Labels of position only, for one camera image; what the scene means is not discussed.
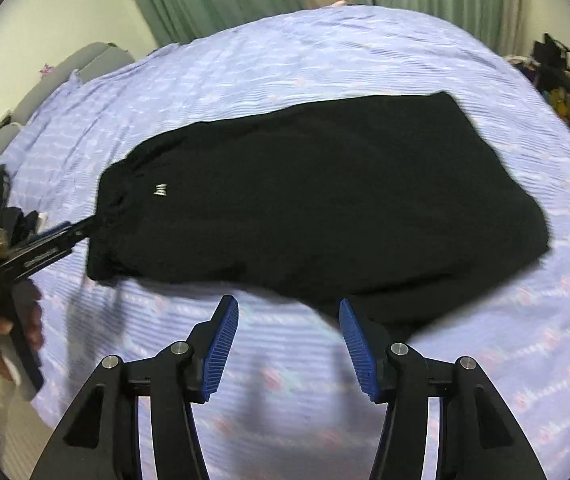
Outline person's left hand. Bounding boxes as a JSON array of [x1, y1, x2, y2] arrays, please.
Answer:
[[0, 280, 44, 396]]

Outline black pants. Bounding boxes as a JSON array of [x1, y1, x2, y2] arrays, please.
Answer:
[[86, 92, 549, 333]]

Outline purple floral bed sheet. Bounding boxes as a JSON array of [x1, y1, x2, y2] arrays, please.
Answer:
[[0, 6, 570, 479]]

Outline grey padded headboard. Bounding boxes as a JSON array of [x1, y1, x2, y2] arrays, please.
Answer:
[[0, 42, 134, 155]]

